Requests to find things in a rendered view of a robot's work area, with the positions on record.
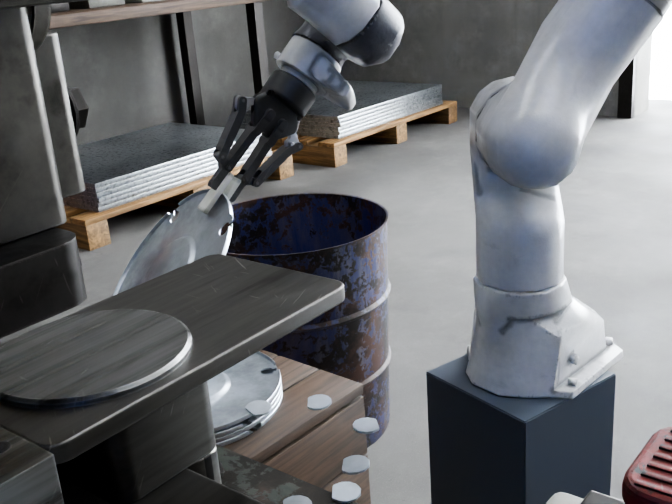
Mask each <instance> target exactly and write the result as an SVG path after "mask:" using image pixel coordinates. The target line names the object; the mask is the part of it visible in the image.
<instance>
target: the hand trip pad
mask: <svg viewBox="0 0 672 504"><path fill-rule="evenodd" d="M622 497H623V500H624V503H625V504H672V426H670V427H666V428H662V429H660V430H658V431H657V432H655V433H654V434H653V435H652V436H651V437H650V439H649V440H648V442H647V443H646V444H645V446H644V447H643V449H642V450H641V451H640V453H639V454H638V456H637V457H636V458H635V460H634V461H633V463H632V464H631V465H630V467H629V468H628V470H627V471H626V473H625V475H624V479H623V482H622Z"/></svg>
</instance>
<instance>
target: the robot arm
mask: <svg viewBox="0 0 672 504"><path fill-rule="evenodd" d="M286 1H287V5H288V7H289V8H290V9H291V10H293V11H294V12H295V13H297V14H298V15H299V16H301V17H302V18H303V19H305V22H304V23H303V24H302V26H301V27H300V28H299V29H298V30H297V31H296V32H295V33H293V34H292V38H291V39H290V41H289V42H288V44H287V45H286V47H285V48H284V50H283V51H282V52H281V53H280V52H278V51H277V52H275V54H274V58H275V59H277V60H276V63H277V65H278V66H279V68H280V70H279V69H278V70H274V72H273V73H272V74H271V76H270V77H269V79H268V80H267V82H266V83H265V85H264V86H263V88H262V90H261V91H260V92H259V93H257V94H255V95H254V96H253V97H252V98H251V97H244V96H240V95H235V96H234V98H233V107H232V112H231V114H230V116H229V119H228V121H227V123H226V125H225V128H224V130H223V132H222V134H221V137H220V139H219V141H218V144H217V146H216V148H215V150H214V153H213V157H214V158H215V159H216V160H217V162H218V169H217V171H216V172H215V173H214V175H213V176H212V178H211V179H210V180H209V182H208V186H209V187H211V189H210V190H209V191H208V193H207V194H206V196H205V197H204V198H203V200H202V201H201V203H200V204H199V205H198V207H197V209H199V210H200V211H202V212H203V213H205V214H208V212H209V211H210V210H211V208H212V207H213V205H214V204H215V203H216V201H217V200H218V198H219V197H220V195H221V194H222V193H223V194H225V195H226V196H227V198H228V199H229V201H230V202H234V201H235V200H236V199H237V197H238V196H239V194H240V193H241V191H242V190H243V188H244V187H245V186H246V185H251V186H255V187H259V186H260V185H261V184H262V183H263V182H264V181H265V180H266V179H267V178H268V177H269V176H270V175H271V174H272V173H273V172H274V171H275V170H276V169H277V168H278V167H279V166H280V165H281V164H282V163H283V162H284V161H285V160H286V159H287V158H289V157H290V156H291V155H292V154H294V153H296V152H298V151H300V150H302V149H303V144H302V143H300V142H299V140H298V137H297V134H296V132H297V131H298V127H299V123H300V121H301V120H302V118H303V117H304V116H305V115H306V113H307V112H308V110H309V109H310V108H311V106H312V105H313V103H314V102H315V100H316V99H315V94H316V95H320V96H323V97H324V98H326V99H327V100H329V101H331V102H333V103H334V104H336V105H338V106H340V107H342V108H344V109H345V110H347V111H349V110H352V108H353V107H354V106H355V104H356V100H355V95H354V92H353V89H352V87H351V86H350V84H349V83H348V82H347V81H346V80H345V79H344V77H343V76H342V75H341V74H340V71H341V68H342V66H343V64H344V62H345V61H346V60H350V61H352V62H354V63H355V64H358V65H360V66H363V67H367V66H372V65H377V64H382V63H384V62H385V61H387V60H389V59H390V58H391V56H392V54H393V53H394V51H395V50H396V49H397V47H398V46H399V44H400V41H401V38H402V34H403V30H404V22H403V17H402V16H401V14H400V13H399V11H398V10H397V9H396V8H395V7H394V6H393V5H392V4H391V3H390V2H389V1H388V0H286ZM671 5H672V0H558V2H557V3H556V4H555V6H554V7H553V9H552V10H551V11H550V13H549V14H548V15H547V17H546V18H545V20H544V21H543V22H542V24H541V26H540V29H539V30H538V32H537V34H536V36H535V38H534V40H533V42H532V44H531V46H530V48H529V50H528V52H527V54H526V56H525V58H524V60H523V62H522V64H521V66H520V67H519V69H518V71H517V73H516V75H515V77H513V76H512V77H508V78H504V79H500V80H496V81H493V82H491V83H490V84H489V85H487V86H486V87H485V88H483V89H482V90H481V91H480V92H479V93H478V94H477V96H476V98H475V100H474V101H473V103H472V105H471V107H470V156H471V168H472V180H473V192H474V204H475V216H476V275H475V276H474V278H473V285H474V300H475V307H474V314H473V324H472V334H471V344H470V345H468V346H467V355H468V360H469V362H468V365H467V369H466V373H467V375H468V377H469V379H470V381H471V383H472V384H473V385H476V386H478V387H480V388H482V389H484V390H487V391H489V392H491V393H493V394H496V395H498V396H506V397H518V398H560V399H573V398H575V397H576V396H577V395H578V394H579V393H581V392H582V391H583V390H584V389H585V388H587V387H588V386H589V385H590V384H591V383H593V382H594V381H595V380H596V379H597V378H599V377H600V376H601V375H602V374H603V373H605V372H606V371H607V370H608V369H609V368H611V367H612V366H613V365H614V364H615V363H617V362H618V361H619V360H620V359H621V358H623V350H622V349H620V348H619V347H618V346H616V345H615V344H614V343H613V338H612V337H605V329H604V320H603V319H602V318H601V317H600V316H599V315H598V314H597V313H596V312H595V310H593V309H592V308H590V307H589V306H587V305H586V304H584V303H583V302H581V301H580V300H578V299H577V298H575V297H573V296H572V295H571V292H570V288H569V285H568V282H567V279H566V277H565V275H564V229H565V220H564V213H563V206H562V201H561V196H560V189H559V183H560V182H561V181H563V180H564V179H565V178H566V177H567V176H569V175H570V174H571V173H572V172H573V170H574V168H575V167H576V165H577V163H578V159H579V156H580V153H581V149H582V146H583V143H584V139H585V137H586V135H587V133H588V132H589V130H590V128H591V126H592V124H593V122H594V120H595V118H596V116H597V115H598V113H599V111H600V109H601V107H602V105H603V103H604V101H605V100H606V98H607V96H608V94H609V92H610V90H611V88H612V86H613V85H614V83H615V82H616V81H617V79H618V78H619V77H620V75H621V74H622V73H623V71H624V70H625V69H626V67H627V66H628V65H629V63H630V62H631V61H632V59H633V58H634V57H635V55H636V54H637V53H638V52H639V50H640V49H641V48H642V46H643V45H644V44H645V42H646V41H647V40H648V38H649V37H650V36H651V34H652V33H653V32H654V30H655V29H656V28H657V26H658V25H659V24H660V22H661V21H662V20H663V19H664V18H663V17H664V15H665V14H666V13H667V11H668V10H669V8H670V7H671ZM250 106H251V120H250V122H249V123H248V124H247V126H246V127H245V130H244V132H243V133H242V135H241V136H240V137H239V139H238V140H237V141H236V143H235V144H234V145H233V147H232V144H233V142H234V140H235V138H236V135H237V133H238V131H239V129H240V126H241V124H242V122H243V120H244V117H245V114H246V112H247V111H248V110H249V109H250ZM261 133H262V134H261ZM259 135H261V136H260V137H259V141H258V143H257V145H256V146H255V148H254V149H253V151H252V152H251V154H250V156H249V157H248V159H247V160H246V162H245V163H244V165H243V166H242V168H241V170H240V171H239V173H238V174H237V176H236V177H234V175H233V174H232V173H230V172H231V171H232V170H233V169H234V167H235V166H236V165H237V163H238V162H239V161H240V159H241V158H242V156H243V155H244V154H245V152H246V151H247V150H248V148H249V147H250V146H251V144H252V143H253V142H254V140H255V139H256V138H257V137H258V136H259ZM287 136H288V138H287V139H286V140H285V141H284V145H282V146H281V147H279V148H278V149H277V150H276V151H275V152H274V153H273V154H272V155H271V156H270V157H269V158H268V159H267V160H266V161H265V162H264V163H263V164H262V165H261V166H260V164H261V163H262V161H263V160H264V158H265V157H266V155H267V153H268V152H269V150H270V149H271V148H272V147H273V146H274V145H275V144H276V142H277V140H279V139H282V138H284V137H287ZM231 147H232V148H231ZM259 166H260V167H259Z"/></svg>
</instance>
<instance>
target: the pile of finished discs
mask: <svg viewBox="0 0 672 504"><path fill-rule="evenodd" d="M207 382H208V389H209V396H210V404H211V411H212V418H213V425H214V432H215V439H216V444H217V445H220V446H225V445H228V444H231V443H233V442H235V441H238V440H240V439H242V438H244V437H246V436H248V435H250V434H252V433H253V431H250V430H249V429H251V428H253V427H254V428H253V429H255V430H258V429H259V428H261V427H262V426H263V425H265V424H266V423H267V422H268V421H269V420H270V419H271V418H272V417H273V416H274V415H275V413H276V412H277V410H278V409H279V407H280V404H281V402H282V397H283V390H282V382H281V373H280V369H278V370H277V366H276V363H275V361H274V360H273V359H271V358H270V357H269V356H267V355H266V354H264V353H262V352H260V351H258V352H256V353H255V354H253V355H251V356H249V357H248V358H246V359H244V360H243V361H241V362H239V363H237V364H236V365H234V366H232V367H230V368H229V369H227V370H225V371H224V372H222V373H220V374H218V375H217V376H215V377H213V378H212V379H210V380H208V381H207ZM255 400H264V401H268V402H269V403H270V404H271V406H272V410H271V411H270V412H269V413H268V414H266V415H264V416H257V417H255V416H253V415H251V414H250V413H249V412H248V411H247V410H246V409H245V406H246V405H247V404H248V403H250V402H252V401H255ZM247 430H249V431H247Z"/></svg>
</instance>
